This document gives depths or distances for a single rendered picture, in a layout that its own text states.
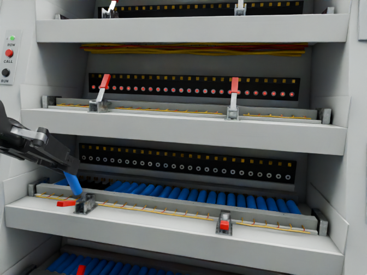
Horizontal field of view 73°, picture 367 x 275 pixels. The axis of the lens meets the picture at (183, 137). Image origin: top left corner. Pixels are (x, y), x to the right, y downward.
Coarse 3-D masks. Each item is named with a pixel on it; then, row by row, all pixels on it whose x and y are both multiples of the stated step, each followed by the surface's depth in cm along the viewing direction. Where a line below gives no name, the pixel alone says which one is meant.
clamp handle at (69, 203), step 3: (84, 195) 47; (84, 198) 47; (57, 201) 41; (60, 201) 41; (63, 201) 41; (66, 201) 41; (69, 201) 42; (72, 201) 43; (75, 201) 44; (78, 201) 45; (81, 201) 46; (84, 201) 46; (57, 204) 40; (60, 204) 40; (63, 204) 40; (66, 204) 41; (69, 204) 42; (72, 204) 43
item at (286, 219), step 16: (48, 192) 53; (64, 192) 52; (96, 192) 51; (112, 192) 51; (128, 208) 47; (160, 208) 48; (176, 208) 47; (192, 208) 47; (208, 208) 46; (224, 208) 46; (240, 208) 46; (272, 224) 44; (288, 224) 44; (304, 224) 43
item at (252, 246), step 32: (32, 192) 53; (32, 224) 48; (64, 224) 46; (96, 224) 45; (128, 224) 43; (160, 224) 44; (192, 224) 44; (320, 224) 42; (192, 256) 42; (224, 256) 41; (256, 256) 40; (288, 256) 39; (320, 256) 38
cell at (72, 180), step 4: (64, 172) 47; (68, 176) 47; (72, 176) 47; (68, 180) 48; (72, 180) 48; (76, 180) 49; (72, 184) 48; (76, 184) 49; (72, 188) 49; (76, 188) 49; (80, 188) 50; (76, 192) 50; (80, 192) 50
